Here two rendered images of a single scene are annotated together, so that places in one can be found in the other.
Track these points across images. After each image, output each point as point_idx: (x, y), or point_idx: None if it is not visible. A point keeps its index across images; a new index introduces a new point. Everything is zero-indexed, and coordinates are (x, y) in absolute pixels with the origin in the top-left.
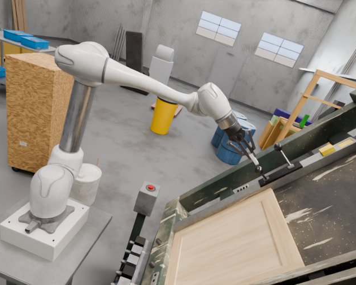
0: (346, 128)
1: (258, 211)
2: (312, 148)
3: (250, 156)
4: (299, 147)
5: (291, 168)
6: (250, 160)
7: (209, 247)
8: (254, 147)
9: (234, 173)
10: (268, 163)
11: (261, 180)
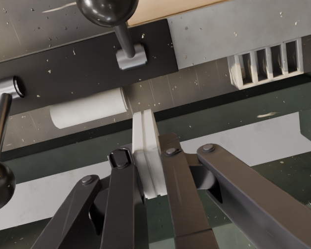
0: None
1: None
2: (5, 232)
3: (154, 139)
4: (29, 242)
5: (5, 76)
6: (218, 237)
7: None
8: (82, 183)
9: (307, 194)
10: (152, 213)
11: (160, 59)
